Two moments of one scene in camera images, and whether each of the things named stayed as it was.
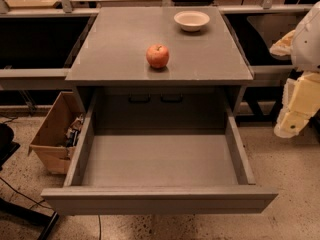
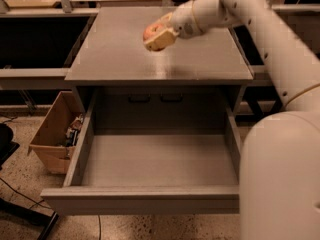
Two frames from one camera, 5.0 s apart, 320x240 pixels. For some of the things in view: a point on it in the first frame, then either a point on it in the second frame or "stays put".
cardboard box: (55, 139) stays put
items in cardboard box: (73, 132) stays put
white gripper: (307, 45) → (184, 23)
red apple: (157, 55) → (153, 30)
